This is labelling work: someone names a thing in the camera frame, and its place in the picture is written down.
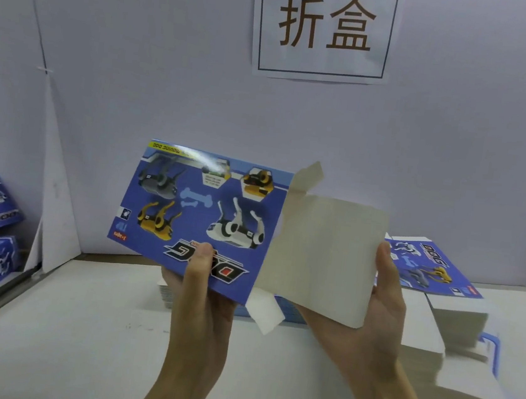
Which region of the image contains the person's left hand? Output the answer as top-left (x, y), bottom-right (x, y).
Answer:
top-left (149, 237), bottom-right (244, 395)

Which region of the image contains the person's right hand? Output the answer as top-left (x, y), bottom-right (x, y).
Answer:
top-left (288, 232), bottom-right (417, 381)

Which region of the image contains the stack of boxes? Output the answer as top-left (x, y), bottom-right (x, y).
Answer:
top-left (363, 231), bottom-right (526, 399)
top-left (154, 270), bottom-right (313, 327)

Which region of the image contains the blue dog-print cardboard box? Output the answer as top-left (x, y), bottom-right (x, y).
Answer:
top-left (97, 134), bottom-right (397, 349)

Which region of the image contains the white paper wall sign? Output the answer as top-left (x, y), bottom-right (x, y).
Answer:
top-left (244, 0), bottom-right (405, 92)

